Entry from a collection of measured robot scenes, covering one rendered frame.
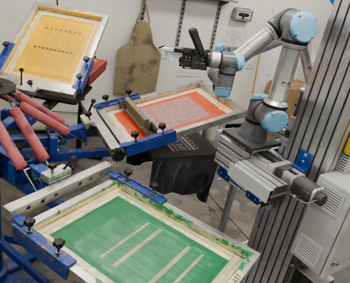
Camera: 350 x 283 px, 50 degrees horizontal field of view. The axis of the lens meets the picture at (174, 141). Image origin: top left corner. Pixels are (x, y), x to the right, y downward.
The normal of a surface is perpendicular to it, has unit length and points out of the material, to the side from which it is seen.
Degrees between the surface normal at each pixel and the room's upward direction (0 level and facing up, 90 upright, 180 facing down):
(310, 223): 90
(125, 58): 88
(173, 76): 90
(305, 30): 83
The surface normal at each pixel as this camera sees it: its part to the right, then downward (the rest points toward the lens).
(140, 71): -0.06, 0.40
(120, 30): 0.43, 0.45
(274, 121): 0.14, 0.56
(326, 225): -0.82, 0.11
